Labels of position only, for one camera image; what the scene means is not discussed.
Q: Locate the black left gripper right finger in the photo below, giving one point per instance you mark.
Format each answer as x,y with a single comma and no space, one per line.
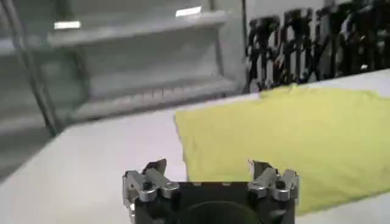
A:
274,182

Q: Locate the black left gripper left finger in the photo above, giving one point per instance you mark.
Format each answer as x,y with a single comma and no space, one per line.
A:
146,182

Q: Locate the yellow cloth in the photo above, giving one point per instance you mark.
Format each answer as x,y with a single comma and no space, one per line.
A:
289,143

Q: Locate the grey metal shelf rack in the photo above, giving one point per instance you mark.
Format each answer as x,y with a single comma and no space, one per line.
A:
128,58

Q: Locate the black equipment rack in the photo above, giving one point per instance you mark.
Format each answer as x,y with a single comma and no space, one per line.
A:
317,42

